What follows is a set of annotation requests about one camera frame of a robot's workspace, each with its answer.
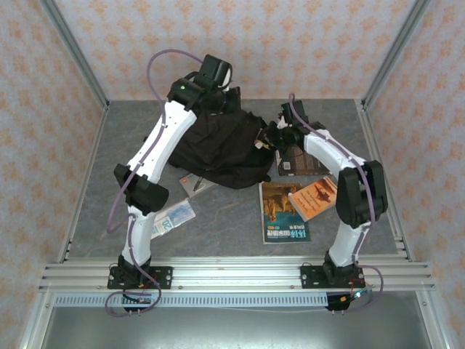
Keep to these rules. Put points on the aluminium mounting rail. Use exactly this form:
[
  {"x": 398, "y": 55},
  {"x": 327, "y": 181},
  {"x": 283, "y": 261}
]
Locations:
[{"x": 236, "y": 270}]

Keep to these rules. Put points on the aluminium frame post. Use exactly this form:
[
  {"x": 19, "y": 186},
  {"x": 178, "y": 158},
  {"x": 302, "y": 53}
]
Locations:
[
  {"x": 396, "y": 47},
  {"x": 72, "y": 47}
]

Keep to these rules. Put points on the black backpack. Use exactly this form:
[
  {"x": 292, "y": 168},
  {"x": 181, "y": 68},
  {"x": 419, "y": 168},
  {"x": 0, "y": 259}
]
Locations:
[{"x": 225, "y": 152}]

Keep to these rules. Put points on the grey metal lower shelf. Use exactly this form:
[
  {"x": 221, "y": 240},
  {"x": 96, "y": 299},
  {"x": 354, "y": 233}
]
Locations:
[{"x": 236, "y": 327}]

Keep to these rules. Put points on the teal cave cover book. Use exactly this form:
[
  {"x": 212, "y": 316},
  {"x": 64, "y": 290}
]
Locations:
[{"x": 283, "y": 221}]

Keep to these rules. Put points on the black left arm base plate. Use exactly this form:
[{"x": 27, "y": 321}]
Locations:
[{"x": 163, "y": 278}]

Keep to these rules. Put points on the clear blue ruler set pack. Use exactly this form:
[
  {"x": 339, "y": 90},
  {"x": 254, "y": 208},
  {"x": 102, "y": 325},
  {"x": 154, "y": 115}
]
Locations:
[{"x": 178, "y": 214}]

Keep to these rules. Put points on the black controller bracket with lights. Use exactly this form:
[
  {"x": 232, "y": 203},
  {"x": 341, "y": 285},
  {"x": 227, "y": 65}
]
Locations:
[{"x": 341, "y": 301}]

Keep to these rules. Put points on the orange paperback book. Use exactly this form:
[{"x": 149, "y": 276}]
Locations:
[{"x": 312, "y": 200}]

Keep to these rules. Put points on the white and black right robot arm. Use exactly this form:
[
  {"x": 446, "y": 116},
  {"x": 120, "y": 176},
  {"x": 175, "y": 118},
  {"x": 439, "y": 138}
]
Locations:
[{"x": 327, "y": 149}]

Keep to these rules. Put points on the black paperback book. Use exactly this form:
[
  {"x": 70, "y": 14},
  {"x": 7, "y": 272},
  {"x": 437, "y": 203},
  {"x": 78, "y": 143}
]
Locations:
[{"x": 298, "y": 163}]

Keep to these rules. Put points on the aluminium side rail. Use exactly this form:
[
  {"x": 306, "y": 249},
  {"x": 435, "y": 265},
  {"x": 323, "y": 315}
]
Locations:
[
  {"x": 381, "y": 145},
  {"x": 85, "y": 181}
]

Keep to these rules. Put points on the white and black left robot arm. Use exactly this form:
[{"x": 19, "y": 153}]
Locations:
[{"x": 163, "y": 138}]

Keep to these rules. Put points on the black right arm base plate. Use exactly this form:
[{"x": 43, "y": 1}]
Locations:
[{"x": 309, "y": 276}]

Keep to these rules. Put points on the grey pen blister pack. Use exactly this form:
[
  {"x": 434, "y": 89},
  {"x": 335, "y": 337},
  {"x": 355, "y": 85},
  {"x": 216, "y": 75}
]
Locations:
[{"x": 190, "y": 183}]

